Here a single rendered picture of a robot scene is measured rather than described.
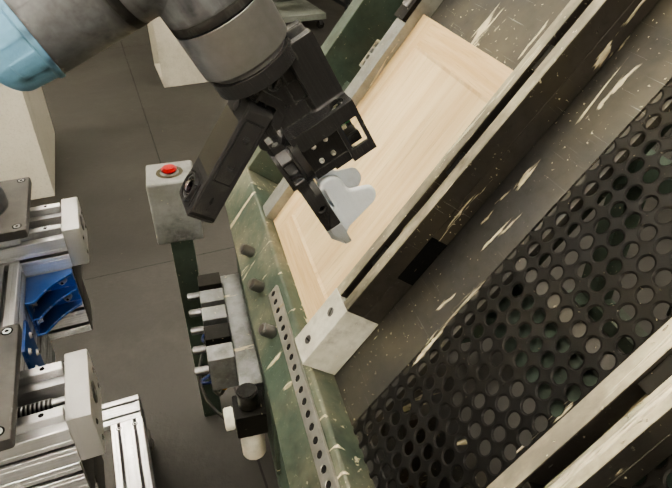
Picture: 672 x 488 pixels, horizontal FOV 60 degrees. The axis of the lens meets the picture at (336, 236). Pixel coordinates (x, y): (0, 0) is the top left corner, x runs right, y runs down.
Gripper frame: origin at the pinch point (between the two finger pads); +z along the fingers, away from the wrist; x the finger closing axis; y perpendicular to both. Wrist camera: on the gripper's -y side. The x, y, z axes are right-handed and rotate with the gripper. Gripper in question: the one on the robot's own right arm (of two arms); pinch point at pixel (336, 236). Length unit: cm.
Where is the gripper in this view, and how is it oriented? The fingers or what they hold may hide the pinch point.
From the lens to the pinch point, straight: 58.1
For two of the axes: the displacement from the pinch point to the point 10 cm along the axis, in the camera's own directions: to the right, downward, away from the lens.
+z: 4.3, 6.4, 6.4
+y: 8.3, -5.6, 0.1
